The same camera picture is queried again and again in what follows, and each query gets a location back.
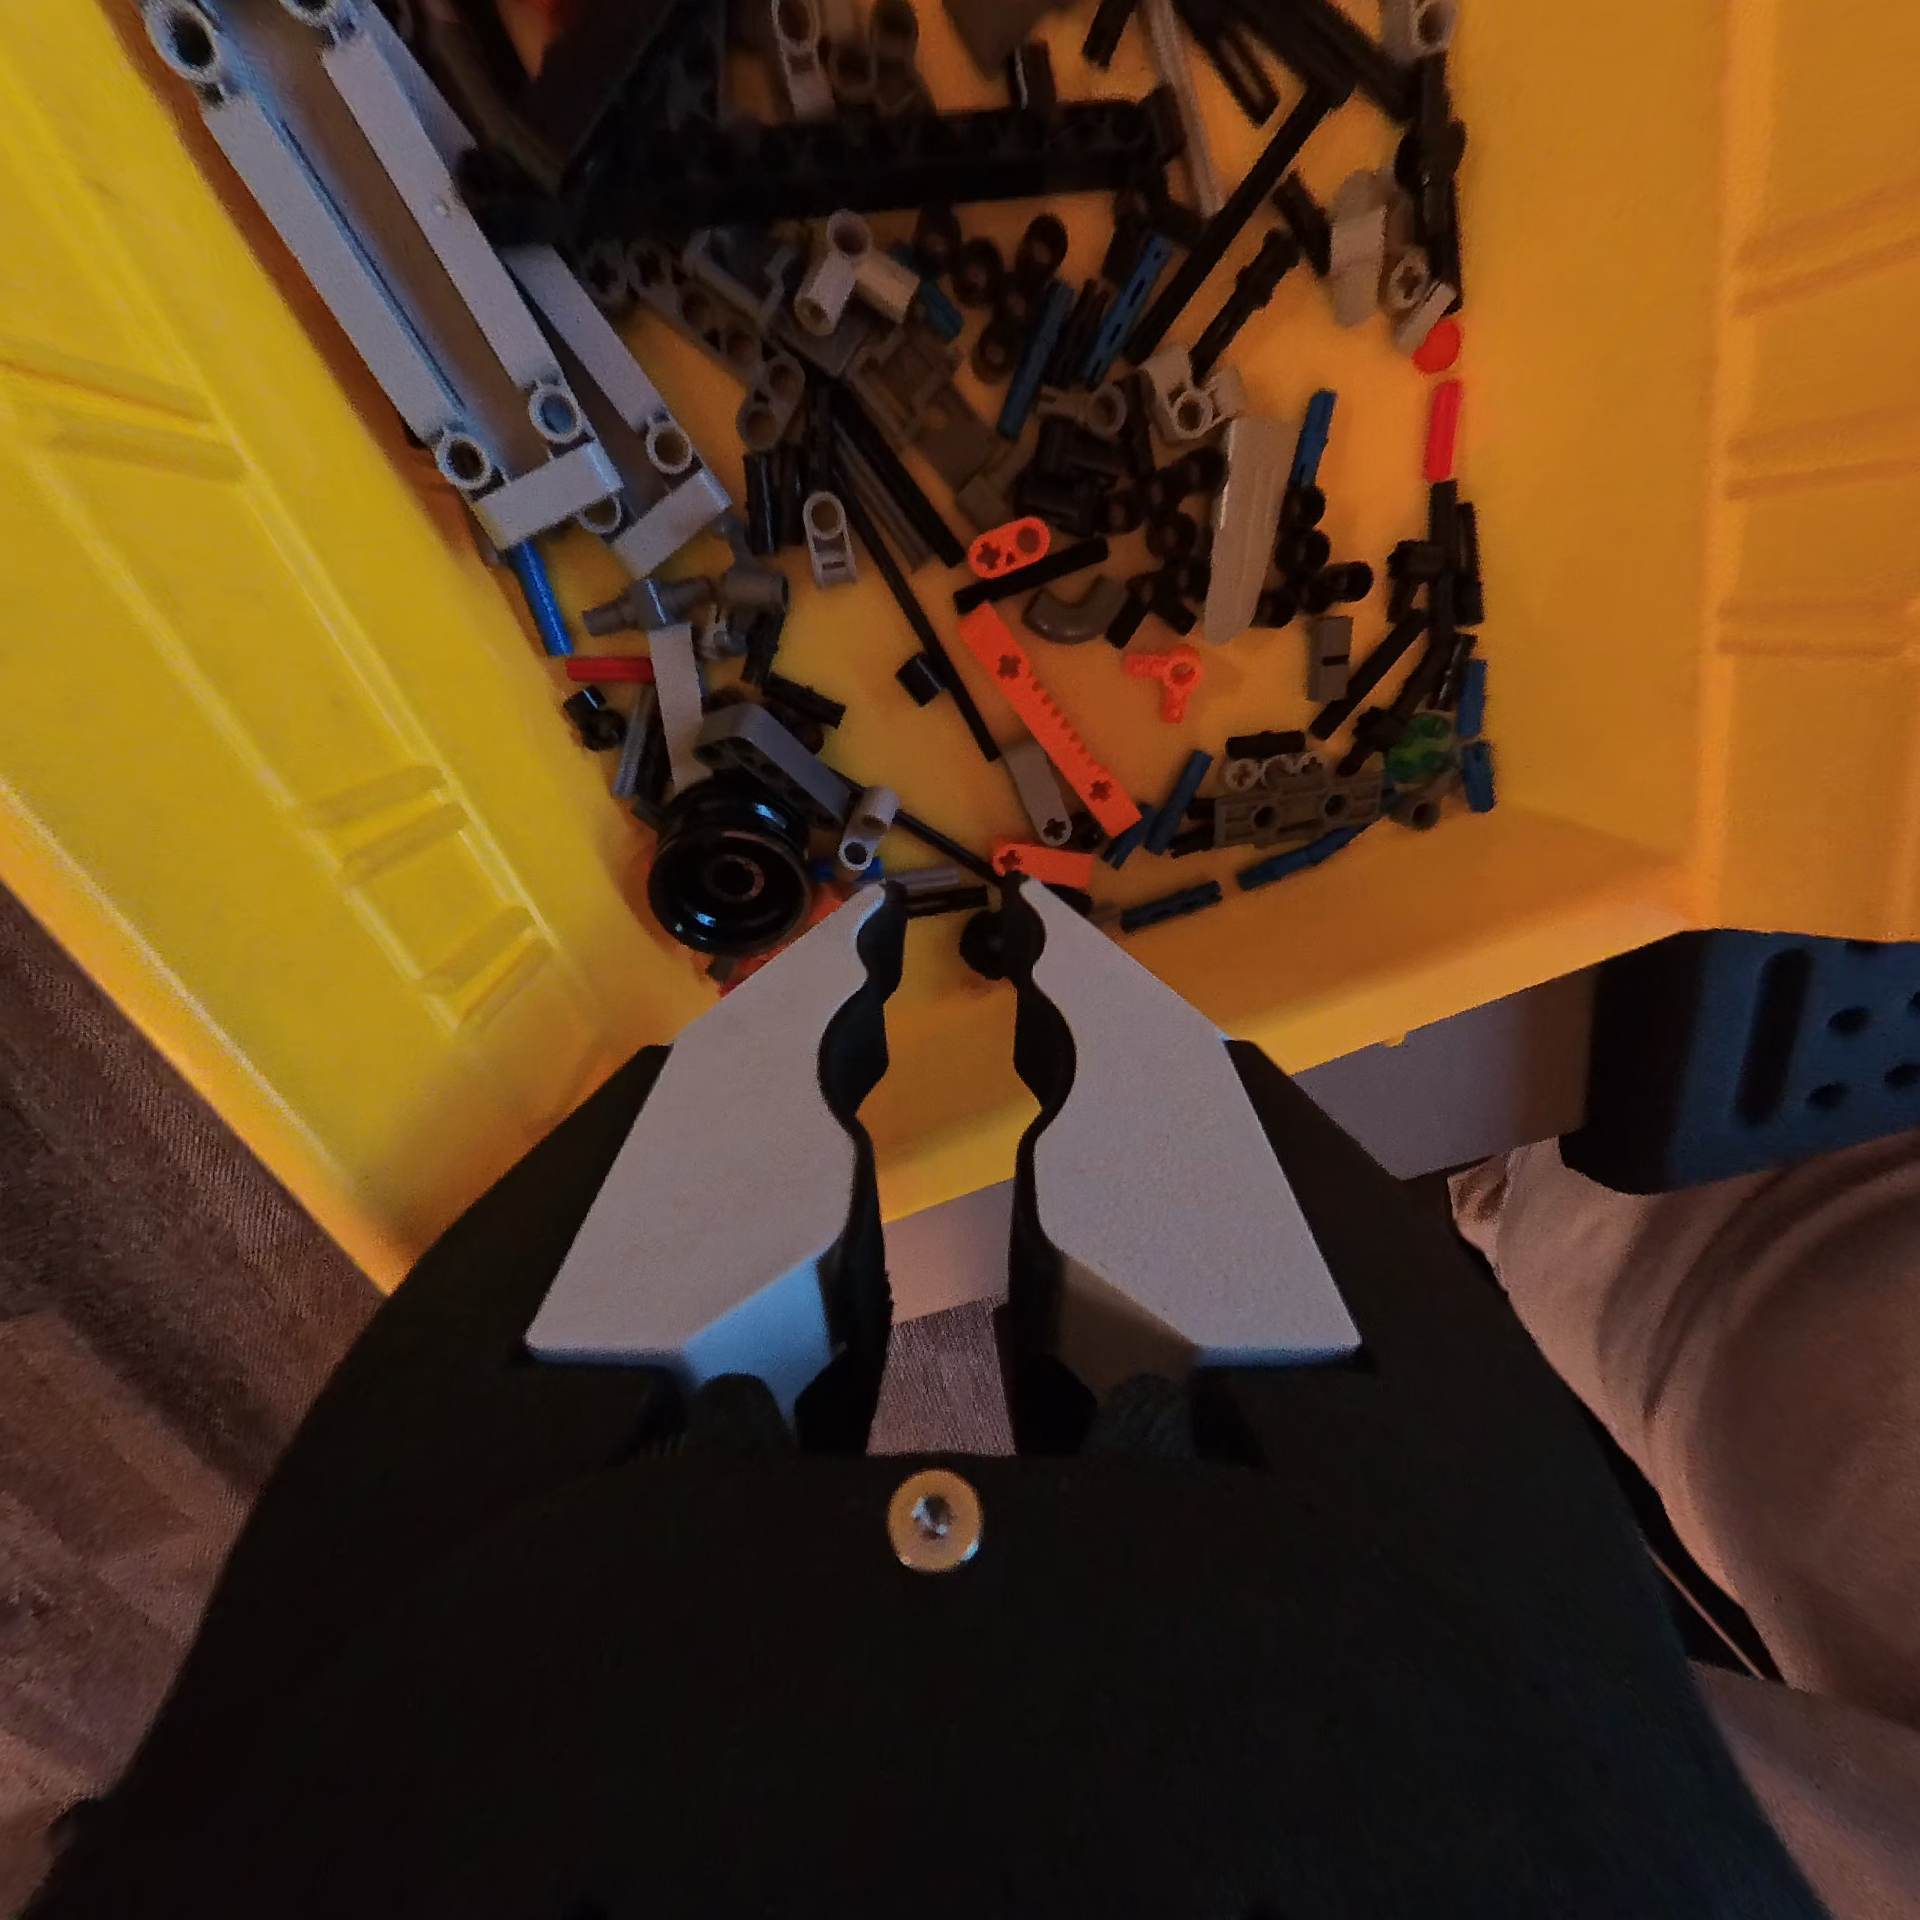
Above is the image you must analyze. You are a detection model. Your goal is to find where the person's leg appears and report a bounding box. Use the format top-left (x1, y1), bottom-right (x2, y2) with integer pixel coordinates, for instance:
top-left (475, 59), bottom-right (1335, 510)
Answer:
top-left (1447, 1133), bottom-right (1920, 1920)

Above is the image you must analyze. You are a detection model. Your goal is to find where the black toy wheel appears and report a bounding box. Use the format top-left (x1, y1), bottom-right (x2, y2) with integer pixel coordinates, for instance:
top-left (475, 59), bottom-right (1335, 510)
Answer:
top-left (649, 773), bottom-right (817, 954)

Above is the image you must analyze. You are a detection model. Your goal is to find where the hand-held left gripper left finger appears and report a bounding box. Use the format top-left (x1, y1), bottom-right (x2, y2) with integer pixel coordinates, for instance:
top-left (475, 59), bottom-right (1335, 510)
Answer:
top-left (523, 883), bottom-right (909, 1452)

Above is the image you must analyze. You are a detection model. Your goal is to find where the pile of building block parts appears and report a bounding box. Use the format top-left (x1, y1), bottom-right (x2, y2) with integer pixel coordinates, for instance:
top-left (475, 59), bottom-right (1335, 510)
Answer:
top-left (141, 0), bottom-right (1503, 992)

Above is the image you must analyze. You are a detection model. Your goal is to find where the black perforated panel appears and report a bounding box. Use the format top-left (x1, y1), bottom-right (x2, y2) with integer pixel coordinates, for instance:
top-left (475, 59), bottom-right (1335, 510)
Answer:
top-left (1560, 930), bottom-right (1920, 1192)

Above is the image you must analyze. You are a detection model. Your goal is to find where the yellow plastic bin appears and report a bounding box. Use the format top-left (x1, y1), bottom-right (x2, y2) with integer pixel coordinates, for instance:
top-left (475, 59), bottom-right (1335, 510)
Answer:
top-left (0, 0), bottom-right (1920, 1293)

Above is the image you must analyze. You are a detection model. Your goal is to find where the long black beam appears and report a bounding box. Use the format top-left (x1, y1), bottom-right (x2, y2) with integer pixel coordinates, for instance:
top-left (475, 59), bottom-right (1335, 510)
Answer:
top-left (576, 91), bottom-right (1186, 243)

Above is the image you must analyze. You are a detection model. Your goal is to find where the long grey panel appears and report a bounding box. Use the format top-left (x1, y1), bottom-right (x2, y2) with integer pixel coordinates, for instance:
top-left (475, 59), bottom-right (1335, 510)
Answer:
top-left (503, 238), bottom-right (730, 581)
top-left (141, 0), bottom-right (624, 547)

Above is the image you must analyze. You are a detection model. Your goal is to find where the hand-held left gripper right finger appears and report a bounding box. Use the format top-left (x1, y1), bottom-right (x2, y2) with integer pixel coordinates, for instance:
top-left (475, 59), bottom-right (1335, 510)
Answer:
top-left (996, 879), bottom-right (1364, 1454)

